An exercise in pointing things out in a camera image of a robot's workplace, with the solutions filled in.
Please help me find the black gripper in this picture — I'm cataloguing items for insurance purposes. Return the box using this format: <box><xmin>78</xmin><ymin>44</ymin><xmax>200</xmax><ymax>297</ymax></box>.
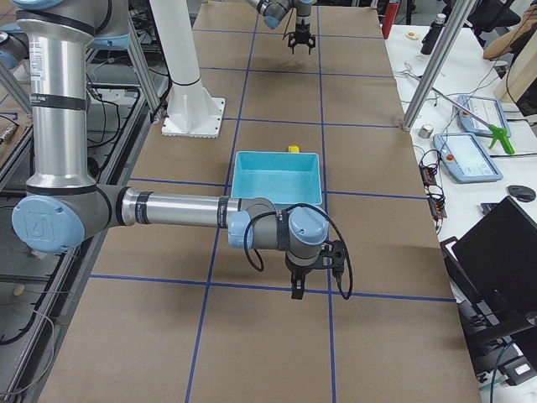
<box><xmin>288</xmin><ymin>18</ymin><xmax>316</xmax><ymax>54</ymax></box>
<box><xmin>285</xmin><ymin>251</ymin><xmax>324</xmax><ymax>299</ymax></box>

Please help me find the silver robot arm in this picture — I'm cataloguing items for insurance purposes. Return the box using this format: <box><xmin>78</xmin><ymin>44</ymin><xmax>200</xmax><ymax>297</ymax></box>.
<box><xmin>12</xmin><ymin>1</ymin><xmax>347</xmax><ymax>299</ymax></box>
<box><xmin>247</xmin><ymin>0</ymin><xmax>316</xmax><ymax>54</ymax></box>

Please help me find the red cylinder bottle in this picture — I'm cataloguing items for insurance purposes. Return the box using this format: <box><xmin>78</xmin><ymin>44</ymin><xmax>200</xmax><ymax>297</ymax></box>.
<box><xmin>382</xmin><ymin>0</ymin><xmax>399</xmax><ymax>39</ymax></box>

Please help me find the light blue plastic bin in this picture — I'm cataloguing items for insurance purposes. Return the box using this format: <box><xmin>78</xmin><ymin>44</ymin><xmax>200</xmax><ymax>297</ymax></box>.
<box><xmin>231</xmin><ymin>151</ymin><xmax>322</xmax><ymax>206</ymax></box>

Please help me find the black water bottle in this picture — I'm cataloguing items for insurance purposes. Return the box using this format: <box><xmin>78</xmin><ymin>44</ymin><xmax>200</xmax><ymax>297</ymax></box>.
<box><xmin>420</xmin><ymin>13</ymin><xmax>446</xmax><ymax>55</ymax></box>

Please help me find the small metal block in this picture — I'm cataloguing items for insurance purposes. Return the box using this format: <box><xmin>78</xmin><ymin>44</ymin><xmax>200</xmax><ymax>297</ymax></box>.
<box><xmin>418</xmin><ymin>124</ymin><xmax>434</xmax><ymax>139</ymax></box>

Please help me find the black laptop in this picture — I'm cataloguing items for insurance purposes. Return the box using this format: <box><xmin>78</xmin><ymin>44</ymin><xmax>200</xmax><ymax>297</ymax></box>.
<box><xmin>441</xmin><ymin>196</ymin><xmax>536</xmax><ymax>343</ymax></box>

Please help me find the near blue teach pendant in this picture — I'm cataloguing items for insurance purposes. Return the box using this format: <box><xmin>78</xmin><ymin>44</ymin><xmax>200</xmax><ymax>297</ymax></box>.
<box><xmin>433</xmin><ymin>133</ymin><xmax>503</xmax><ymax>184</ymax></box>

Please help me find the blue teach pendant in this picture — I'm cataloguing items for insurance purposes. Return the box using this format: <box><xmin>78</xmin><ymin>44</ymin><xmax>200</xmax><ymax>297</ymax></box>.
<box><xmin>433</xmin><ymin>133</ymin><xmax>503</xmax><ymax>184</ymax></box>
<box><xmin>457</xmin><ymin>94</ymin><xmax>511</xmax><ymax>138</ymax></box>

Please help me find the far blue teach pendant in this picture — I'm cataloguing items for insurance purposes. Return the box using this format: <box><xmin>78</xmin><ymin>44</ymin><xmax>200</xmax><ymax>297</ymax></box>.
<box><xmin>457</xmin><ymin>94</ymin><xmax>511</xmax><ymax>138</ymax></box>

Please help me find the seated person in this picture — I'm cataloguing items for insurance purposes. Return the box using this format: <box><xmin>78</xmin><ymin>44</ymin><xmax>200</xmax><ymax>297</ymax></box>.
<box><xmin>482</xmin><ymin>4</ymin><xmax>536</xmax><ymax>60</ymax></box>

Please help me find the grey computer mouse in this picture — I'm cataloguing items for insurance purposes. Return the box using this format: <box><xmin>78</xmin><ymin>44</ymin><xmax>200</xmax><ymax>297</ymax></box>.
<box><xmin>507</xmin><ymin>185</ymin><xmax>536</xmax><ymax>202</ymax></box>

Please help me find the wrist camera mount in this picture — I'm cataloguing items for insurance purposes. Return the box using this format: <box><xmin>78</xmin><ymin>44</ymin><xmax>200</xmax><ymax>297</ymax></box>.
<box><xmin>314</xmin><ymin>240</ymin><xmax>348</xmax><ymax>273</ymax></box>

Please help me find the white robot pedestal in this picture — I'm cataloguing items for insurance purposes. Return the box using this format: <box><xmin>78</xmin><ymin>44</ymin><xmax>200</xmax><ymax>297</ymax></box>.
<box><xmin>150</xmin><ymin>0</ymin><xmax>226</xmax><ymax>138</ymax></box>

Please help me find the aluminium frame post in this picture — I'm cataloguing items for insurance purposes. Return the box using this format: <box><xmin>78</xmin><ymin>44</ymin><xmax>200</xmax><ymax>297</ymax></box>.
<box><xmin>400</xmin><ymin>0</ymin><xmax>477</xmax><ymax>132</ymax></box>

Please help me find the green handled reacher grabber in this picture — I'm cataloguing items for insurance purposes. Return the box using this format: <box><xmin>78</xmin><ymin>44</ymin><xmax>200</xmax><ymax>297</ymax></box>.
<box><xmin>394</xmin><ymin>61</ymin><xmax>516</xmax><ymax>154</ymax></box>

